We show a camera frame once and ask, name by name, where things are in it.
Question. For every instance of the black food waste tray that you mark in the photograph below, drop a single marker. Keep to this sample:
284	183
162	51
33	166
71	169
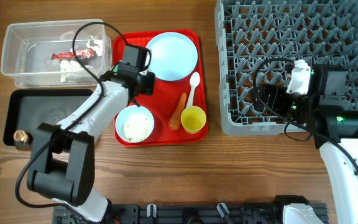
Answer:
28	108

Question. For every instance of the light blue rice bowl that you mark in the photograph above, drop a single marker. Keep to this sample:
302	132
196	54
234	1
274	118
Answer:
123	115

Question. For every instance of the white rice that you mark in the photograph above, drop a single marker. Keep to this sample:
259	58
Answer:
137	127

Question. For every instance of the white plastic spoon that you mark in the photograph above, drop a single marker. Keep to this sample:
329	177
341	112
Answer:
194	82

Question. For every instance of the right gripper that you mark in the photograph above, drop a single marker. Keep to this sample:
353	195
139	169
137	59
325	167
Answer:
276	93

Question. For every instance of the clear plastic bin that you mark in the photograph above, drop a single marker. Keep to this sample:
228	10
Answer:
28	47

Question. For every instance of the yellow plastic cup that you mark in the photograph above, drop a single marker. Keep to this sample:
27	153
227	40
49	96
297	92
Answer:
193	119

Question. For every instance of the large white napkin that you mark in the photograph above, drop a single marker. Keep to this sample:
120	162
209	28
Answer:
72	72

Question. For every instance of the brown food scrap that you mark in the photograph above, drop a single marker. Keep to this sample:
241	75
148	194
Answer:
21	136

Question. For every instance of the light blue plate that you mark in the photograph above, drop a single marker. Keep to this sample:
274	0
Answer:
174	56

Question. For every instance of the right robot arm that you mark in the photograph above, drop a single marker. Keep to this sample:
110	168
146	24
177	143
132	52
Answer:
314	101

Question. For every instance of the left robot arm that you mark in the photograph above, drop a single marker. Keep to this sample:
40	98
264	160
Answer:
62	158

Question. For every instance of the small white tissue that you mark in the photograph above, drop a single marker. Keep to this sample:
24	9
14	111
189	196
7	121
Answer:
96	46

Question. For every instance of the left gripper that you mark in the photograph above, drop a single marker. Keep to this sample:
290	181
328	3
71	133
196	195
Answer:
150	89

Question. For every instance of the red plastic tray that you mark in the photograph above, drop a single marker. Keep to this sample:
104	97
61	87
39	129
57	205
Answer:
163	102

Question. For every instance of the grey dishwasher rack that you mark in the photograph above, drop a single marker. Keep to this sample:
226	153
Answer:
252	38

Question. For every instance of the orange carrot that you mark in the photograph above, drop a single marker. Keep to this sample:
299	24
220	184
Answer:
174	122

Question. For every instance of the red snack wrapper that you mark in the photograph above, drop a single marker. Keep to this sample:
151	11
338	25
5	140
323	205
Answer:
81	54

